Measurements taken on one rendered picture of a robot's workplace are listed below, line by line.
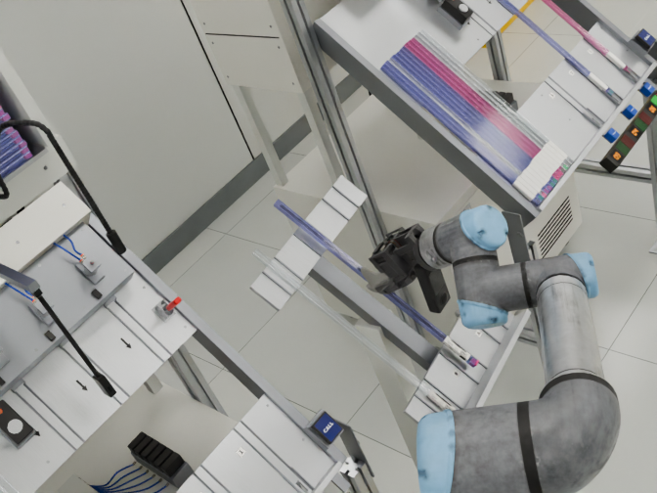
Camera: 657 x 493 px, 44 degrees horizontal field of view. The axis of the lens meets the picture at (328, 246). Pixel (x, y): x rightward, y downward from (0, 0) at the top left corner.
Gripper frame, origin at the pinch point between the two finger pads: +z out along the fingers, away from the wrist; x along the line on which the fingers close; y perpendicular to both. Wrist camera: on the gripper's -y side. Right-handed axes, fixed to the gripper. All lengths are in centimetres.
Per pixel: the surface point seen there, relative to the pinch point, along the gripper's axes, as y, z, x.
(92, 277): 39, 17, 32
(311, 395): -44, 111, -27
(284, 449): -9.0, 14.2, 32.2
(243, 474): -5.8, 15.6, 40.5
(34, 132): 65, 15, 21
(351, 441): -19.5, 13.1, 21.7
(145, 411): 5, 71, 27
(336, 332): -40, 117, -55
